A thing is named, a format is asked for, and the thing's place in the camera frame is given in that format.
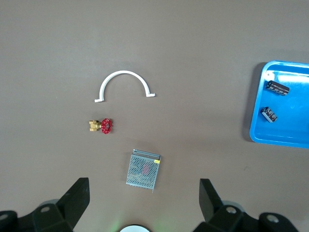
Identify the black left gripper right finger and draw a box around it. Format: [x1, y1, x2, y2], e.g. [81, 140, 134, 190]
[193, 178, 300, 232]

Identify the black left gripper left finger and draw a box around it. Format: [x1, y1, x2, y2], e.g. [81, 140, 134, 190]
[0, 177, 90, 232]

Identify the short dark brown capacitor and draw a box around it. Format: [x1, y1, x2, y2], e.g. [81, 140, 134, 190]
[261, 106, 278, 123]

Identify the long dark brown capacitor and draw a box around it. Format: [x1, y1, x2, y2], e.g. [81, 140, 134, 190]
[266, 80, 291, 97]

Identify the perforated metal power supply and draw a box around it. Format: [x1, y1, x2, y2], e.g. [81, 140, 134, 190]
[126, 149, 162, 193]

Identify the brass valve red handwheel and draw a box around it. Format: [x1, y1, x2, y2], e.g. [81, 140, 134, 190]
[88, 117, 113, 134]

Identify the blue plastic tray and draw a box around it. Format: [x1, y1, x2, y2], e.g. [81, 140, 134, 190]
[249, 60, 309, 149]

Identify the white half-round pipe clamp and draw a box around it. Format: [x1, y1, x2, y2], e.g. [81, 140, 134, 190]
[94, 70, 156, 103]

